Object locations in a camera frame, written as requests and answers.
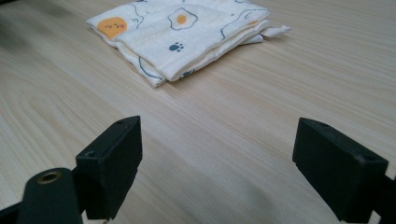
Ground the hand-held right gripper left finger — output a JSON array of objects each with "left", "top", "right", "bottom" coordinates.
[{"left": 75, "top": 115, "right": 144, "bottom": 221}]

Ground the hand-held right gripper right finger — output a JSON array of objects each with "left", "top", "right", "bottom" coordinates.
[{"left": 291, "top": 117, "right": 389, "bottom": 224}]

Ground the white printed cloth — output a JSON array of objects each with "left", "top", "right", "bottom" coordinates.
[{"left": 86, "top": 0, "right": 292, "bottom": 89}]

